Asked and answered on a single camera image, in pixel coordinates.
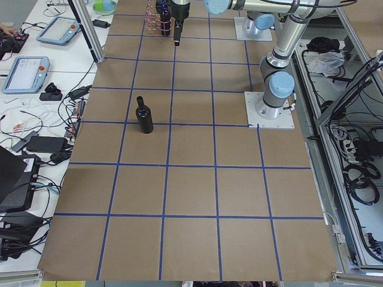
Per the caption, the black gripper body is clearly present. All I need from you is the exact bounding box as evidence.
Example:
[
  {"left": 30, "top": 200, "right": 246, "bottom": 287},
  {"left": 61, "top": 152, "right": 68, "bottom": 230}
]
[{"left": 171, "top": 0, "right": 190, "bottom": 21}]

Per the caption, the dark wine bottle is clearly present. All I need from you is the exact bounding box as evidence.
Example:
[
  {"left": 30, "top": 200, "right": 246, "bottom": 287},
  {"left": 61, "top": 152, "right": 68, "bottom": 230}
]
[{"left": 135, "top": 96, "right": 154, "bottom": 134}]

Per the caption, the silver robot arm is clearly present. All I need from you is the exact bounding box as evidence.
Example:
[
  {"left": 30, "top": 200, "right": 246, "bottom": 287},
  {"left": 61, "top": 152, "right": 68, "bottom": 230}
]
[
  {"left": 204, "top": 1, "right": 356, "bottom": 120},
  {"left": 162, "top": 1, "right": 275, "bottom": 46}
]

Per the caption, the dark bottle in basket left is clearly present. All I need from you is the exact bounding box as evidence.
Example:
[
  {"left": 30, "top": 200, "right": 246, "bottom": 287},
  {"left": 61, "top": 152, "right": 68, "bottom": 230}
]
[{"left": 160, "top": 6, "right": 171, "bottom": 36}]

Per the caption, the green bowl with cubes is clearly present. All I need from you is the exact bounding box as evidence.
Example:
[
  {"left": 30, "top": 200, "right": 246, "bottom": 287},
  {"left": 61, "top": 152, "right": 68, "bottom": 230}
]
[{"left": 92, "top": 0, "right": 117, "bottom": 16}]

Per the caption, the far blue teach pendant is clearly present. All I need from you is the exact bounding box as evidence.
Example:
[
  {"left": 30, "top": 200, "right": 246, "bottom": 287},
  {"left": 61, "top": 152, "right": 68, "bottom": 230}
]
[{"left": 37, "top": 16, "right": 80, "bottom": 45}]

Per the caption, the blue teach pendant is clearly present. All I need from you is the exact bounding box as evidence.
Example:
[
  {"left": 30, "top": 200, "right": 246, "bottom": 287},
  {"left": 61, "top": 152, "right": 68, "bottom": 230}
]
[
  {"left": 2, "top": 56, "right": 50, "bottom": 94},
  {"left": 37, "top": 16, "right": 80, "bottom": 45}
]

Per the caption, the near blue teach pendant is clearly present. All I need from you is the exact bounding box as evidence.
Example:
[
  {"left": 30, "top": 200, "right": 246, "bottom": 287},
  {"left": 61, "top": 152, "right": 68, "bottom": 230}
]
[{"left": 2, "top": 56, "right": 50, "bottom": 94}]

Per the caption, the black power adapter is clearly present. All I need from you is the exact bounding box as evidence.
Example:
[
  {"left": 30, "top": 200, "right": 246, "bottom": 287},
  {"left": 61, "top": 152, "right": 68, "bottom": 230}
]
[{"left": 26, "top": 136, "right": 68, "bottom": 153}]

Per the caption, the black laptop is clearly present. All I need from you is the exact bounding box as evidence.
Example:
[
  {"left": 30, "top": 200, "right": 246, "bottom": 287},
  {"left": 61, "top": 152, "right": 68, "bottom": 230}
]
[{"left": 1, "top": 147, "right": 40, "bottom": 212}]

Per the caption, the copper wire wine basket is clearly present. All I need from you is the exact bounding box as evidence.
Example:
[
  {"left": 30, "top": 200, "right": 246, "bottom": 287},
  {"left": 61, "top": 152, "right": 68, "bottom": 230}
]
[{"left": 145, "top": 1, "right": 171, "bottom": 36}]

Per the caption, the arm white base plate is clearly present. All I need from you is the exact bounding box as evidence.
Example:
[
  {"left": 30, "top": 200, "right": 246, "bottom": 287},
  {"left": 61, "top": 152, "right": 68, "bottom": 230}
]
[
  {"left": 234, "top": 17, "right": 272, "bottom": 42},
  {"left": 244, "top": 91, "right": 294, "bottom": 130}
]

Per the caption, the aluminium frame post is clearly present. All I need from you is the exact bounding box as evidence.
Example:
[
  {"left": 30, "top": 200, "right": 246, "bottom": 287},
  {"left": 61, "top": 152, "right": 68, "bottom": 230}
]
[{"left": 68, "top": 0, "right": 105, "bottom": 65}]

